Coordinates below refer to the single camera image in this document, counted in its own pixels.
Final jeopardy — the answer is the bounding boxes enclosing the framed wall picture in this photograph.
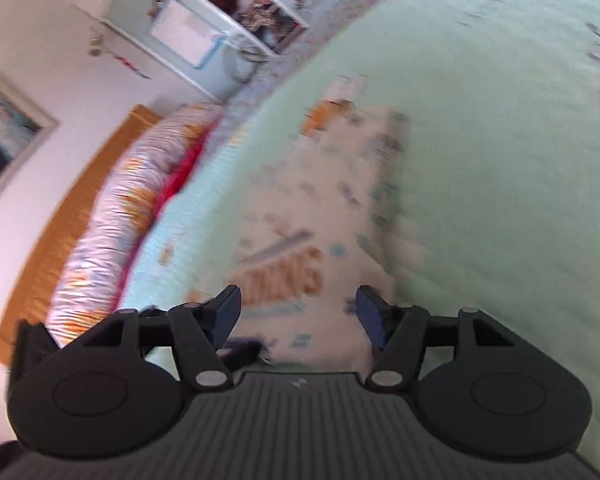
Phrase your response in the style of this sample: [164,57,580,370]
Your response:
[0,67,58,211]

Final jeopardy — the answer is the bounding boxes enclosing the cream letter-print shirt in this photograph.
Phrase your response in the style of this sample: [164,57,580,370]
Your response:
[187,105,411,366]

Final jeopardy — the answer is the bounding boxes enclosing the purple heart-print bedsheet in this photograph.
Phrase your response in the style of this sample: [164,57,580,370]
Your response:
[215,0,446,126]

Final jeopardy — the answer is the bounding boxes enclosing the grey hoops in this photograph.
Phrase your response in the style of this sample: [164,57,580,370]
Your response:
[225,35,271,81]

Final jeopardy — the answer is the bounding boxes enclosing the wooden headboard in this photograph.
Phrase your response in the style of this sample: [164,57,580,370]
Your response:
[0,105,161,361]

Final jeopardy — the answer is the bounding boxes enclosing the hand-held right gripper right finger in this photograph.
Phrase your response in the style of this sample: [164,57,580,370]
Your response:
[355,285,517,393]

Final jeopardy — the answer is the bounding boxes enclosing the blue sliding-door wardrobe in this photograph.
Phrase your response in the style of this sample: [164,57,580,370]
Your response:
[72,0,311,101]

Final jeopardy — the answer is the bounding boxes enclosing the red blanket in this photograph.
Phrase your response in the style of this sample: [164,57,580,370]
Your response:
[110,125,216,311]

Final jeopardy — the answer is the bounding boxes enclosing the green bee-print quilt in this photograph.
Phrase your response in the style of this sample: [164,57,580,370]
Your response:
[115,0,600,461]

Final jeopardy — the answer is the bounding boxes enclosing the white calendar poster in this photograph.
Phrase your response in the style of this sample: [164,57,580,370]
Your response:
[150,0,221,68]

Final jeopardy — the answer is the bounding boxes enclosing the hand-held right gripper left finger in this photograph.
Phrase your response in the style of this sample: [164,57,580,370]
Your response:
[82,285,242,393]

